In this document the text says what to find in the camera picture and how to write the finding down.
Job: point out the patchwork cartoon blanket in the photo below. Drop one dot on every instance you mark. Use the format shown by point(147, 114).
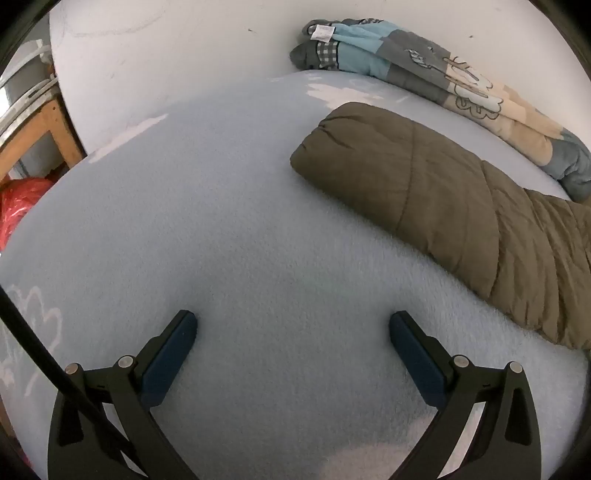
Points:
point(369, 50)

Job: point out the olive quilted padded coat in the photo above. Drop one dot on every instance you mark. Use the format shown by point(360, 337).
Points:
point(415, 184)

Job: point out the grey metal rack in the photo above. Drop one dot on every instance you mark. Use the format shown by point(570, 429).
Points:
point(27, 87)

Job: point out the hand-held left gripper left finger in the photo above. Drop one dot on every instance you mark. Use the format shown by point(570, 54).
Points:
point(168, 357)

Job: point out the wooden frame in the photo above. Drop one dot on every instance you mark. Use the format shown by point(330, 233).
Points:
point(55, 129)

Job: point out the light blue bed sheet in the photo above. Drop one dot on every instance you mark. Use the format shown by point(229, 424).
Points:
point(231, 230)

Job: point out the red plastic bag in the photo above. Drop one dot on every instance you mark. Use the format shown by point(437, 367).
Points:
point(18, 203)

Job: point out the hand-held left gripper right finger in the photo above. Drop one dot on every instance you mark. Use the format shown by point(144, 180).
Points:
point(418, 357)

